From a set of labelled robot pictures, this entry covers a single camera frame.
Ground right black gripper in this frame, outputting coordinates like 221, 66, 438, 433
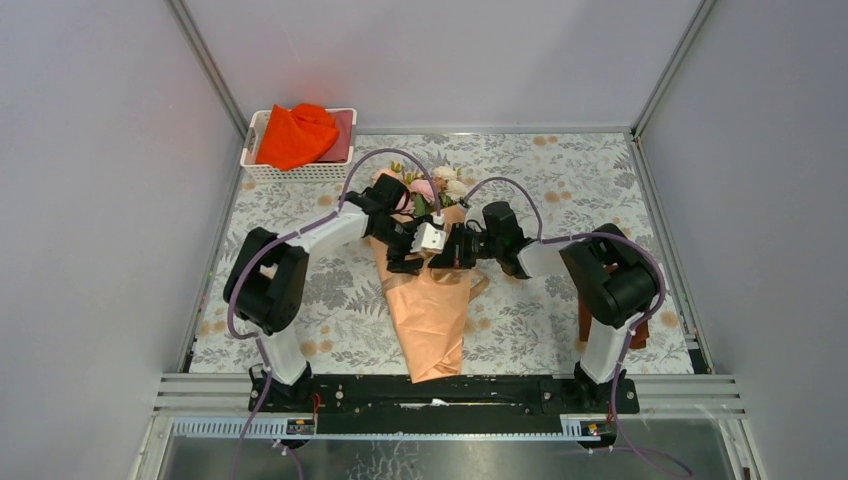
428, 223, 502, 270

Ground beige orange wrapping paper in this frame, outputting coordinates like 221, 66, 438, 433
369, 238, 472, 383

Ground pink rose stems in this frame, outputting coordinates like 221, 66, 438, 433
372, 162, 469, 217

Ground white plastic basket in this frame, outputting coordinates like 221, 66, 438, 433
239, 108, 358, 183

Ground tan ribbon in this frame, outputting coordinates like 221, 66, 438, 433
382, 269, 490, 301

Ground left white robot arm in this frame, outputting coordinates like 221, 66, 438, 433
223, 175, 446, 411

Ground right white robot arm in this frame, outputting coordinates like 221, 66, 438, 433
429, 201, 666, 412

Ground dark red cloth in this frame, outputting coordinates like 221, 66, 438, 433
317, 109, 356, 164

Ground orange cloth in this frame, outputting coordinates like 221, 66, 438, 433
256, 104, 340, 171

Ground floral table cloth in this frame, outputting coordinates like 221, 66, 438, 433
189, 133, 658, 375

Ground brown wooden block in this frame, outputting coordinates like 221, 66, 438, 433
578, 296, 650, 350

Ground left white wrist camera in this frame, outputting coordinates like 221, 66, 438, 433
410, 213, 448, 253

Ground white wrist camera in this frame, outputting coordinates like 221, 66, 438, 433
410, 213, 448, 253
461, 205, 485, 231

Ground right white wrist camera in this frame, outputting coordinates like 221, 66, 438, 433
461, 205, 485, 231

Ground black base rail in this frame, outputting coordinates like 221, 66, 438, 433
248, 373, 640, 435

